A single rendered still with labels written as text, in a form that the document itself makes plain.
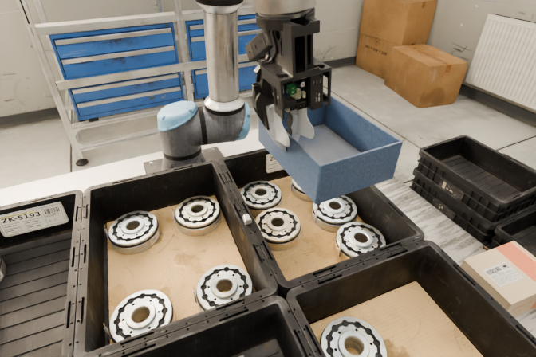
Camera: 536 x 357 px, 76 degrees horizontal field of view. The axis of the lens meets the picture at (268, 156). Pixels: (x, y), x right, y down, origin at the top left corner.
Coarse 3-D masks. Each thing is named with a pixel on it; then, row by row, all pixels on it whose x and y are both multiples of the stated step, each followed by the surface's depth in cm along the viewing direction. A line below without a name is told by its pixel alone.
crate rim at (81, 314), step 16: (208, 160) 84; (144, 176) 78; (160, 176) 79; (224, 176) 78; (240, 208) 70; (240, 224) 66; (80, 256) 60; (256, 256) 60; (80, 272) 57; (80, 288) 54; (272, 288) 54; (80, 304) 52; (224, 304) 52; (240, 304) 52; (80, 320) 50; (176, 320) 50; (192, 320) 50; (80, 336) 48; (144, 336) 48; (160, 336) 48; (80, 352) 46; (96, 352) 46; (112, 352) 46
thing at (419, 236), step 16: (224, 160) 84; (256, 224) 66; (256, 240) 63; (400, 240) 63; (416, 240) 63; (272, 256) 60; (368, 256) 60; (272, 272) 57; (320, 272) 57; (288, 288) 54
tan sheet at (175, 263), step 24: (168, 216) 82; (168, 240) 76; (192, 240) 76; (216, 240) 76; (120, 264) 70; (144, 264) 70; (168, 264) 70; (192, 264) 70; (216, 264) 70; (240, 264) 70; (120, 288) 65; (144, 288) 65; (168, 288) 65; (192, 288) 65; (192, 312) 61
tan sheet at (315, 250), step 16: (288, 176) 95; (288, 192) 89; (288, 208) 84; (304, 208) 84; (304, 224) 80; (304, 240) 76; (320, 240) 76; (288, 256) 72; (304, 256) 72; (320, 256) 72; (336, 256) 72; (288, 272) 69; (304, 272) 69
